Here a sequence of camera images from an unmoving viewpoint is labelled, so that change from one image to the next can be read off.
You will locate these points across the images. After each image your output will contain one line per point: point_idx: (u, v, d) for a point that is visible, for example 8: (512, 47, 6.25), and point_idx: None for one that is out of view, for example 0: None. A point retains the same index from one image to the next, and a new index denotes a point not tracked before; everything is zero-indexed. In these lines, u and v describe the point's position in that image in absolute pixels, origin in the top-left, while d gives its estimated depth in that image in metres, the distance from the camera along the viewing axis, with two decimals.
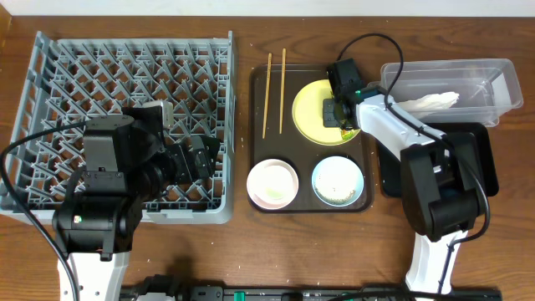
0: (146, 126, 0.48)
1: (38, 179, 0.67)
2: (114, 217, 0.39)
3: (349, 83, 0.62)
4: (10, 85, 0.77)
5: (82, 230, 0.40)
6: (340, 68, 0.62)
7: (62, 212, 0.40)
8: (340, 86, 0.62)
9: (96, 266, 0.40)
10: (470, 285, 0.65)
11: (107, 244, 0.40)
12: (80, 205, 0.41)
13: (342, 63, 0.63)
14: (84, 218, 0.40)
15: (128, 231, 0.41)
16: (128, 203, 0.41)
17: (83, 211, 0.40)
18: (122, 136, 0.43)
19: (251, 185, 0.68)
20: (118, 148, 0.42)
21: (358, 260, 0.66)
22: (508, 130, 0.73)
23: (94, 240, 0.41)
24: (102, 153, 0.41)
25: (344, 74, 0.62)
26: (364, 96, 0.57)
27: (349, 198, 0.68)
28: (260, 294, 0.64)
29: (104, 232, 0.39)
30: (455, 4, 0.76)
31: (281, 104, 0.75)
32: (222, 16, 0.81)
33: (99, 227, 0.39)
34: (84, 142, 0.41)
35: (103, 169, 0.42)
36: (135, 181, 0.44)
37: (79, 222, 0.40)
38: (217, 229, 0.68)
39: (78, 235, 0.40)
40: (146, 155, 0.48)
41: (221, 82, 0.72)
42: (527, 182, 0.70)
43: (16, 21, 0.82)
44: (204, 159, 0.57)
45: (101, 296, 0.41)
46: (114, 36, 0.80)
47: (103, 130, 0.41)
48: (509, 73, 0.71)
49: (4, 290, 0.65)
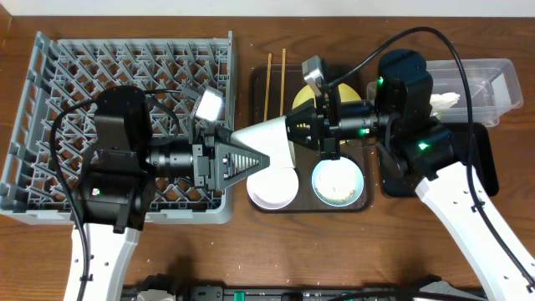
0: (137, 128, 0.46)
1: (38, 178, 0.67)
2: (129, 194, 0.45)
3: (412, 113, 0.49)
4: (11, 85, 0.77)
5: (99, 202, 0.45)
6: (414, 90, 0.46)
7: (84, 185, 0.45)
8: (397, 117, 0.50)
9: (109, 238, 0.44)
10: (471, 286, 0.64)
11: (121, 218, 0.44)
12: (99, 180, 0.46)
13: (410, 79, 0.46)
14: (100, 191, 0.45)
15: (142, 209, 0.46)
16: (142, 181, 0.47)
17: (101, 186, 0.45)
18: (134, 117, 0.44)
19: (251, 184, 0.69)
20: (129, 128, 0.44)
21: (358, 260, 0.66)
22: (508, 130, 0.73)
23: (109, 213, 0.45)
24: (114, 133, 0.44)
25: (413, 102, 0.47)
26: (430, 152, 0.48)
27: (349, 198, 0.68)
28: (259, 294, 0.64)
29: (119, 206, 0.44)
30: (454, 5, 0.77)
31: (281, 104, 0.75)
32: (223, 16, 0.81)
33: (115, 201, 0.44)
34: (96, 122, 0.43)
35: (115, 148, 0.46)
36: (144, 160, 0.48)
37: (97, 195, 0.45)
38: (217, 230, 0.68)
39: (95, 207, 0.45)
40: (167, 140, 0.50)
41: (221, 82, 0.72)
42: (527, 183, 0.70)
43: (17, 21, 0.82)
44: (226, 168, 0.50)
45: (109, 267, 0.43)
46: (114, 36, 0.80)
47: (114, 112, 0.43)
48: (509, 72, 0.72)
49: (4, 290, 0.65)
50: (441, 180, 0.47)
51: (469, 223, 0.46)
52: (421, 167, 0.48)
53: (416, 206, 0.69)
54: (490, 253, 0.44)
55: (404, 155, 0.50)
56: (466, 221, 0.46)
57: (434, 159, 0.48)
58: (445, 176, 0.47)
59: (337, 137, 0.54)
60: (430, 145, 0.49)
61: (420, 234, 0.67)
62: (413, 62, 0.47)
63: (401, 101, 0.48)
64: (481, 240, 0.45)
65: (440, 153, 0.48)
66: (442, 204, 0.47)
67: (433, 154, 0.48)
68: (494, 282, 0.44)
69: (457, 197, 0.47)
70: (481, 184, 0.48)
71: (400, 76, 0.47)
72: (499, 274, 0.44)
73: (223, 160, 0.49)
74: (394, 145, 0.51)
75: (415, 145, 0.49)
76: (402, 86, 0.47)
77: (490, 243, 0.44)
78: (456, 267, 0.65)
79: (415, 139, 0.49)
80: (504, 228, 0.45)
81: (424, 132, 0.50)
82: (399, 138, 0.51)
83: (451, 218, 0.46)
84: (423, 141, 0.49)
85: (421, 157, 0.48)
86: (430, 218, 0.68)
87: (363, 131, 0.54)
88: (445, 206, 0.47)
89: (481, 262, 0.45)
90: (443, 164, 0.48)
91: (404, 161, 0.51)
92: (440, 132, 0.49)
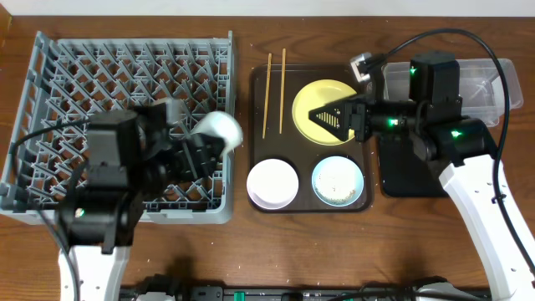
0: (130, 139, 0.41)
1: (38, 179, 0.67)
2: (115, 211, 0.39)
3: (443, 100, 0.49)
4: (11, 86, 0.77)
5: (83, 224, 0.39)
6: (440, 76, 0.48)
7: (65, 206, 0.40)
8: (430, 103, 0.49)
9: (97, 262, 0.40)
10: (471, 286, 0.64)
11: (109, 239, 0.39)
12: (84, 199, 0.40)
13: (440, 66, 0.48)
14: (84, 212, 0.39)
15: (130, 226, 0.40)
16: (131, 196, 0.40)
17: (84, 205, 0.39)
18: (126, 131, 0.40)
19: (252, 184, 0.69)
20: (121, 141, 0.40)
21: (359, 260, 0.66)
22: (509, 130, 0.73)
23: (95, 235, 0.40)
24: (105, 148, 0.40)
25: (441, 89, 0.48)
26: (460, 140, 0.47)
27: (349, 198, 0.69)
28: (259, 294, 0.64)
29: (104, 226, 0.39)
30: (454, 5, 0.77)
31: (281, 104, 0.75)
32: (223, 15, 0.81)
33: (100, 221, 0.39)
34: (88, 136, 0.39)
35: (104, 163, 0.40)
36: (139, 176, 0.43)
37: (80, 216, 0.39)
38: (217, 230, 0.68)
39: (80, 230, 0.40)
40: (149, 153, 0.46)
41: (221, 82, 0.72)
42: (527, 182, 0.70)
43: (16, 21, 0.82)
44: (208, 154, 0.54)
45: (101, 291, 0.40)
46: (114, 36, 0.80)
47: (106, 124, 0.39)
48: (510, 73, 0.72)
49: (5, 290, 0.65)
50: (467, 167, 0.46)
51: (486, 212, 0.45)
52: (450, 155, 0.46)
53: (417, 206, 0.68)
54: (502, 245, 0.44)
55: (434, 140, 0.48)
56: (485, 211, 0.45)
57: (463, 149, 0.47)
58: (471, 165, 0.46)
59: (366, 115, 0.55)
60: (462, 134, 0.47)
61: (420, 234, 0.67)
62: (442, 56, 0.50)
63: (431, 88, 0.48)
64: (496, 231, 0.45)
65: (470, 143, 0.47)
66: (461, 191, 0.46)
67: (464, 143, 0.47)
68: (499, 272, 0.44)
69: (480, 186, 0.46)
70: (505, 178, 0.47)
71: (429, 63, 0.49)
72: (506, 266, 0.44)
73: (207, 146, 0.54)
74: (426, 130, 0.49)
75: (447, 132, 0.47)
76: (431, 71, 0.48)
77: (504, 236, 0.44)
78: (456, 267, 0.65)
79: (447, 125, 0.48)
80: (521, 225, 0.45)
81: (456, 122, 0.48)
82: (431, 124, 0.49)
83: (471, 206, 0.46)
84: (456, 129, 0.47)
85: (450, 145, 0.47)
86: (430, 218, 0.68)
87: (391, 124, 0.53)
88: (466, 193, 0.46)
89: (492, 252, 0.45)
90: (471, 155, 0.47)
91: (431, 146, 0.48)
92: (474, 123, 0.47)
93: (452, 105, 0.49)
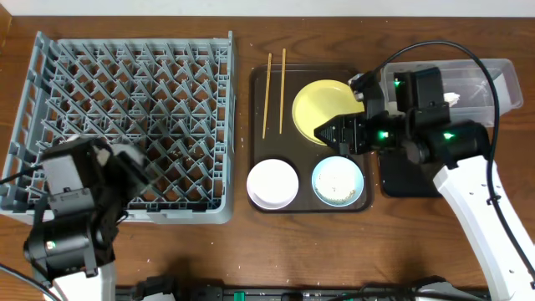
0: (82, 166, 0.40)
1: (38, 179, 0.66)
2: (88, 230, 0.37)
3: (430, 105, 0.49)
4: (11, 86, 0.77)
5: (58, 253, 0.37)
6: (420, 83, 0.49)
7: (31, 241, 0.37)
8: (417, 109, 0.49)
9: (84, 285, 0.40)
10: (471, 286, 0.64)
11: (89, 259, 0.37)
12: (50, 228, 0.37)
13: (422, 73, 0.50)
14: (55, 242, 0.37)
15: (105, 242, 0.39)
16: (100, 215, 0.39)
17: (53, 235, 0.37)
18: (82, 154, 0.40)
19: (251, 184, 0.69)
20: (82, 165, 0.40)
21: (358, 260, 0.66)
22: (508, 130, 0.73)
23: (73, 261, 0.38)
24: (65, 175, 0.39)
25: (425, 94, 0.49)
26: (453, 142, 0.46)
27: (349, 198, 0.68)
28: (259, 294, 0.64)
29: (79, 248, 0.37)
30: (454, 5, 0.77)
31: (281, 104, 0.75)
32: (223, 16, 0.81)
33: (74, 244, 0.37)
34: (45, 165, 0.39)
35: (67, 190, 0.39)
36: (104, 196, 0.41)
37: (53, 247, 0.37)
38: (217, 230, 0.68)
39: (57, 260, 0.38)
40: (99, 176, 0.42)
41: (221, 82, 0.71)
42: (527, 183, 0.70)
43: (17, 21, 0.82)
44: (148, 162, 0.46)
45: None
46: (114, 36, 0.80)
47: (59, 151, 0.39)
48: (509, 72, 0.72)
49: (4, 290, 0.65)
50: (461, 168, 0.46)
51: (482, 214, 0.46)
52: (443, 156, 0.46)
53: (417, 206, 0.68)
54: (499, 247, 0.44)
55: (426, 143, 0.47)
56: (480, 212, 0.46)
57: (456, 150, 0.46)
58: (466, 167, 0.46)
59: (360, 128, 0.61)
60: (455, 135, 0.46)
61: (420, 234, 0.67)
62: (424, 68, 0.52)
63: (415, 94, 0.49)
64: (491, 232, 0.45)
65: (463, 144, 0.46)
66: (456, 193, 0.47)
67: (456, 145, 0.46)
68: (497, 273, 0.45)
69: (474, 188, 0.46)
70: (500, 179, 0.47)
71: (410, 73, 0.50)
72: (503, 268, 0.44)
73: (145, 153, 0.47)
74: (418, 134, 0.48)
75: (440, 134, 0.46)
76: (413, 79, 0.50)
77: (500, 237, 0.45)
78: (456, 267, 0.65)
79: (440, 128, 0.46)
80: (517, 227, 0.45)
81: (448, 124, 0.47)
82: (424, 126, 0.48)
83: (466, 207, 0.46)
84: (449, 130, 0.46)
85: (443, 146, 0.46)
86: (430, 219, 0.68)
87: (382, 135, 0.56)
88: (461, 195, 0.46)
89: (489, 253, 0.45)
90: (464, 155, 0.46)
91: (424, 150, 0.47)
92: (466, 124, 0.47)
93: (440, 109, 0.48)
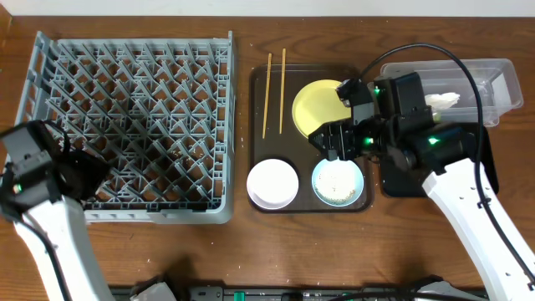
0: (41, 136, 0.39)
1: None
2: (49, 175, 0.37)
3: (411, 111, 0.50)
4: (11, 85, 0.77)
5: (24, 198, 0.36)
6: (400, 89, 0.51)
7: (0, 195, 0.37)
8: (399, 115, 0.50)
9: (51, 214, 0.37)
10: (471, 286, 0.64)
11: (54, 195, 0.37)
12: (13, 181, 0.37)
13: (403, 80, 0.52)
14: (22, 186, 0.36)
15: (70, 183, 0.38)
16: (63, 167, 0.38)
17: (18, 181, 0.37)
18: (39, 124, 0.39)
19: (251, 184, 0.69)
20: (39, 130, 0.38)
21: (359, 260, 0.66)
22: (508, 130, 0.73)
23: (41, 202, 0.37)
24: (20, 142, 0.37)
25: (406, 100, 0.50)
26: (439, 145, 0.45)
27: (349, 198, 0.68)
28: (259, 294, 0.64)
29: (45, 190, 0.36)
30: (454, 6, 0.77)
31: (281, 104, 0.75)
32: (223, 16, 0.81)
33: (40, 186, 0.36)
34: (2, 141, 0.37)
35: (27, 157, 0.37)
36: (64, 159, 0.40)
37: (19, 192, 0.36)
38: (217, 230, 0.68)
39: (25, 204, 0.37)
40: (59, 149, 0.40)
41: (221, 82, 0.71)
42: (527, 183, 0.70)
43: (17, 21, 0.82)
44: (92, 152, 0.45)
45: (63, 234, 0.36)
46: (114, 36, 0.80)
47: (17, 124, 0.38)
48: (509, 72, 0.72)
49: (4, 290, 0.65)
50: (450, 174, 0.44)
51: (473, 218, 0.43)
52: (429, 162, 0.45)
53: (417, 206, 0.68)
54: (493, 250, 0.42)
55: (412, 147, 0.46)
56: (471, 216, 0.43)
57: (444, 154, 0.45)
58: (453, 171, 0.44)
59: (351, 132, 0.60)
60: (440, 140, 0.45)
61: (420, 234, 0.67)
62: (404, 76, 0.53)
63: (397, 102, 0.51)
64: (485, 237, 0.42)
65: (450, 148, 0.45)
66: (444, 199, 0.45)
67: (444, 149, 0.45)
68: (494, 278, 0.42)
69: (463, 192, 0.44)
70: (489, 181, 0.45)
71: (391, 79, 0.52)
72: (500, 272, 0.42)
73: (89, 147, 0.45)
74: (404, 140, 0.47)
75: (425, 140, 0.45)
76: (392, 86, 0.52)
77: (494, 240, 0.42)
78: (456, 267, 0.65)
79: (424, 132, 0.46)
80: (511, 228, 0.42)
81: (435, 129, 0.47)
82: (409, 132, 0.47)
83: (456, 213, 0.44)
84: (434, 136, 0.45)
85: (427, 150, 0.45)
86: (430, 218, 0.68)
87: (368, 140, 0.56)
88: (450, 201, 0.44)
89: (484, 257, 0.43)
90: (452, 160, 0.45)
91: (410, 155, 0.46)
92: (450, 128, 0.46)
93: (422, 112, 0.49)
